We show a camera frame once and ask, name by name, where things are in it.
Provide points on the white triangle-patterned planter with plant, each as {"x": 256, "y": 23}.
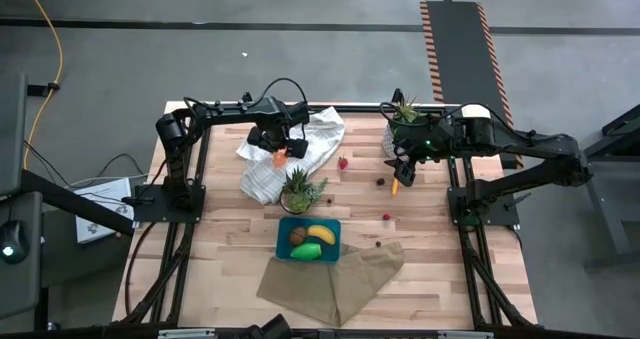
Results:
{"x": 405, "y": 110}

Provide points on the black angular device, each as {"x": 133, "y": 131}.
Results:
{"x": 270, "y": 329}

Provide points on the grey desk top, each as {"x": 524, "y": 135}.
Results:
{"x": 20, "y": 289}

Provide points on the small spiky succulent pot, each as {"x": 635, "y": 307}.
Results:
{"x": 299, "y": 194}

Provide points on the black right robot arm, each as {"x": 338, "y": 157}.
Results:
{"x": 525, "y": 149}

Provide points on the black aluminium table frame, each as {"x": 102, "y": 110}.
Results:
{"x": 360, "y": 110}

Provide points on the brown toy kiwi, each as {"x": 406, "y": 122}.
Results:
{"x": 297, "y": 236}

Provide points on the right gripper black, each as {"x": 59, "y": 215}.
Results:
{"x": 415, "y": 144}

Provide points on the black diagonal metal beam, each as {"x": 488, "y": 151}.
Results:
{"x": 75, "y": 205}

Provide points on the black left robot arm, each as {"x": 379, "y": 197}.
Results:
{"x": 175, "y": 144}

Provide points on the black metal table frame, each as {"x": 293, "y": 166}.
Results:
{"x": 615, "y": 260}

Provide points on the white checked kitchen towel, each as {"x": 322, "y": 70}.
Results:
{"x": 320, "y": 134}

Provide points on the green toy mango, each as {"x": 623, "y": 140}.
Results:
{"x": 306, "y": 251}

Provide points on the grey desk panel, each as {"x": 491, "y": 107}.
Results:
{"x": 10, "y": 129}

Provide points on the orange toy fruit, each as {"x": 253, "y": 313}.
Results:
{"x": 280, "y": 159}

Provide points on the black computer mouse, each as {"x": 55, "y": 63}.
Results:
{"x": 12, "y": 241}

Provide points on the silver metal bracket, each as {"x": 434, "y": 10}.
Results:
{"x": 186, "y": 334}
{"x": 466, "y": 335}

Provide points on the white paper booklet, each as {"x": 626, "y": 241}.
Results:
{"x": 100, "y": 204}

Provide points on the small yellow toy pepper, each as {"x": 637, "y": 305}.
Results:
{"x": 395, "y": 190}

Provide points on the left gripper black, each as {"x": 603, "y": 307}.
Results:
{"x": 277, "y": 134}

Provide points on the dark toy blackberry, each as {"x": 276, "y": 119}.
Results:
{"x": 381, "y": 181}

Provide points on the red toy strawberry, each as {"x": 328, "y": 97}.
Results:
{"x": 343, "y": 163}

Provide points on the black mat with striped edges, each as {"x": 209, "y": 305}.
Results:
{"x": 465, "y": 79}

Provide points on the blue plastic tupperware container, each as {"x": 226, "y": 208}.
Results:
{"x": 282, "y": 254}

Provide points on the yellow toy banana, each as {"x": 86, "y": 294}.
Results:
{"x": 322, "y": 234}

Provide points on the tan cloth napkin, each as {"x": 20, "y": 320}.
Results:
{"x": 310, "y": 289}

